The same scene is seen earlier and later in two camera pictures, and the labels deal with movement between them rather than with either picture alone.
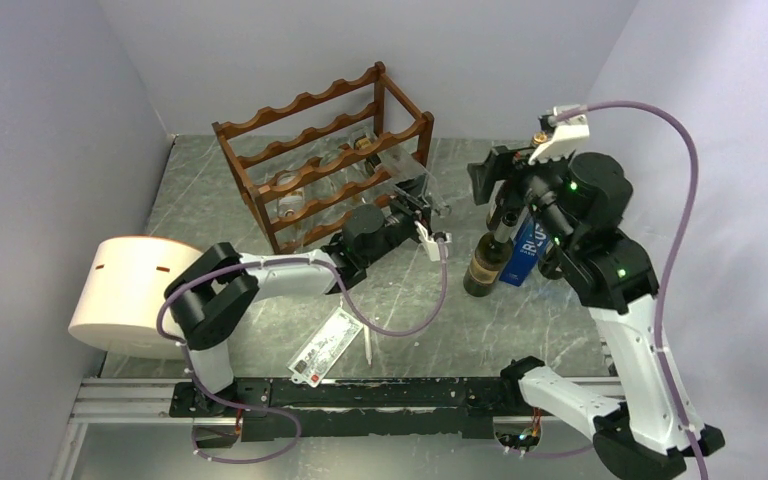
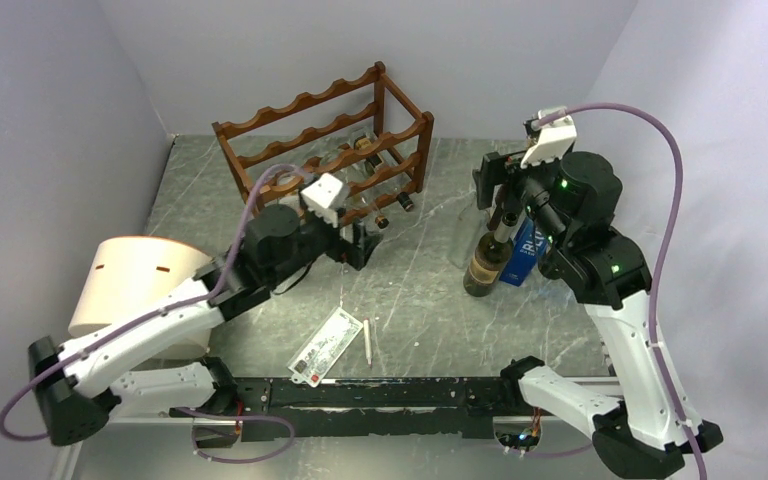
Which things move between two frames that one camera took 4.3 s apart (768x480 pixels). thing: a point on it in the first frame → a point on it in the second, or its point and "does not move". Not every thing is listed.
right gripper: [503, 162] does not move
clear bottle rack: [403, 168] → [468, 224]
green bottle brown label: [490, 257] does not move
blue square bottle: [530, 242] does not move
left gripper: [420, 205] → [356, 252]
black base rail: [385, 408] does not move
